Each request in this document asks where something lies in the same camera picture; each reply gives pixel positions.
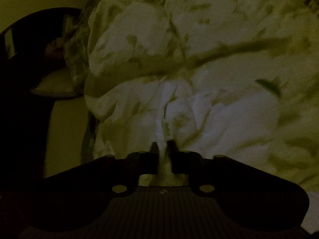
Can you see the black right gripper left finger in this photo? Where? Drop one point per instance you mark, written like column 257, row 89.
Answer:
column 142, row 163

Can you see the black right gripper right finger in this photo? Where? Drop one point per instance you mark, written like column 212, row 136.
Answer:
column 187, row 163

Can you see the white small garment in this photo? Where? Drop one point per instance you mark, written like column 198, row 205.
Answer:
column 238, row 122

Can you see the patterned light bed sheet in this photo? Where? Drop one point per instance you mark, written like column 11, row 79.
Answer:
column 130, row 55

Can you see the dark round chair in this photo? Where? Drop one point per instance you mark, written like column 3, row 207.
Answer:
column 43, row 115

